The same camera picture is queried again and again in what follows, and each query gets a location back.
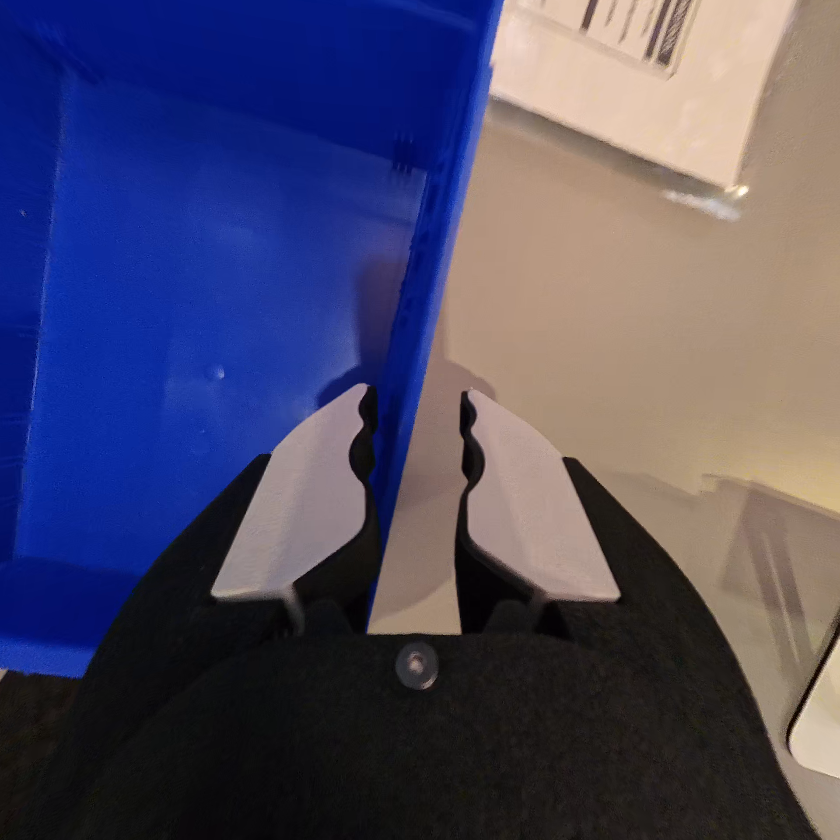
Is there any white device with dark edge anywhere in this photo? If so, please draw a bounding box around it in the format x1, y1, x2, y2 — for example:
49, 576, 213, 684
786, 613, 840, 783

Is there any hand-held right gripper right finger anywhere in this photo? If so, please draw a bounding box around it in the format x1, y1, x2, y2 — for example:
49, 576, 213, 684
455, 387, 622, 636

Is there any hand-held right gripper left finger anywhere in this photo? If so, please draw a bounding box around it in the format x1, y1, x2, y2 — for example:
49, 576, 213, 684
210, 382, 383, 636

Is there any white card with black stripes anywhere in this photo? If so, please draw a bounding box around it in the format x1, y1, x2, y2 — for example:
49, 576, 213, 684
489, 0, 811, 221

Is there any blue plastic bin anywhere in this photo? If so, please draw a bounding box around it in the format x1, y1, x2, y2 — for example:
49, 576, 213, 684
0, 0, 506, 678

